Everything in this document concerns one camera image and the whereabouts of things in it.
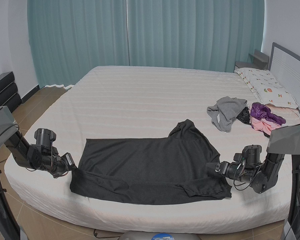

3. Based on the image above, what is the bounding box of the grey bedside table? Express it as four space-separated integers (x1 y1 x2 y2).
235 49 269 71

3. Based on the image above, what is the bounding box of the bed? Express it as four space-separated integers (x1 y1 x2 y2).
4 42 300 232

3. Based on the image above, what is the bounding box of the black lace garment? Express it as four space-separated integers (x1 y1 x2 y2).
236 106 252 125

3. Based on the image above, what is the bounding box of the grey garment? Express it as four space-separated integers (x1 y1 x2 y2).
207 96 248 134

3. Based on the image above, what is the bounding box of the blue-green curtain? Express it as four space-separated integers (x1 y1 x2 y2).
127 0 265 72
27 0 130 88

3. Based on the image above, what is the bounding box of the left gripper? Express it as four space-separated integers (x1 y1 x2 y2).
49 153 78 178

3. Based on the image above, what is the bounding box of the black chest of drawers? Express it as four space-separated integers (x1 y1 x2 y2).
0 71 22 112

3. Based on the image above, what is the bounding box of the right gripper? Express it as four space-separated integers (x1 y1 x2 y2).
205 160 242 181

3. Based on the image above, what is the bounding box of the pink garment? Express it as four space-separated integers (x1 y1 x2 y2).
250 116 282 134

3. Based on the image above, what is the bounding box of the black T-shirt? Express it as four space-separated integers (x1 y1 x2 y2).
70 119 232 206

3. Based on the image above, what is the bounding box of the white printed pillow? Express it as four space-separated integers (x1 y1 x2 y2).
234 67 299 109

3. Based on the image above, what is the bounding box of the purple garment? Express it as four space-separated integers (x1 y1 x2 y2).
250 103 287 126

